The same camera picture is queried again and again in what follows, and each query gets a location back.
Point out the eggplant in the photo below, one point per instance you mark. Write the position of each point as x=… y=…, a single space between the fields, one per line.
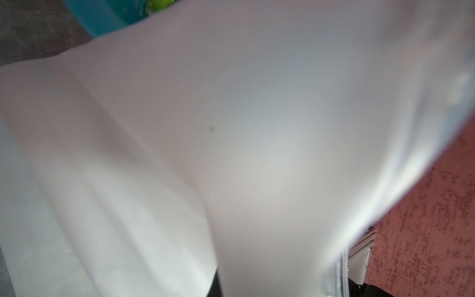
x=153 y=6

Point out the teal plastic basket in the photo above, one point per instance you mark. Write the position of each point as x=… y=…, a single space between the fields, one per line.
x=100 y=17

